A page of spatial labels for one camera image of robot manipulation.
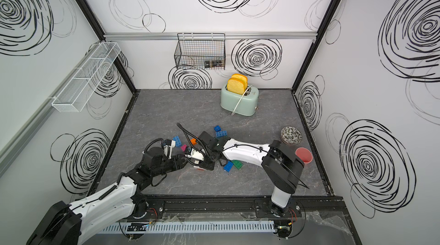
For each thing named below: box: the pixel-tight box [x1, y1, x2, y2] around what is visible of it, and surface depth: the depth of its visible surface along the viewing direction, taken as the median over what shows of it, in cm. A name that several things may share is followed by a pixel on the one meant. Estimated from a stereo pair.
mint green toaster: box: [220, 84, 260, 117], surface depth 100 cm
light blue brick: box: [215, 130, 228, 138], surface depth 98 cm
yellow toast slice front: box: [226, 77, 246, 96], surface depth 98 cm
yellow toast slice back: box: [230, 73, 249, 86], surface depth 99 cm
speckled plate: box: [280, 125, 303, 146], surface depth 98 cm
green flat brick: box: [230, 159, 243, 170], surface depth 86 cm
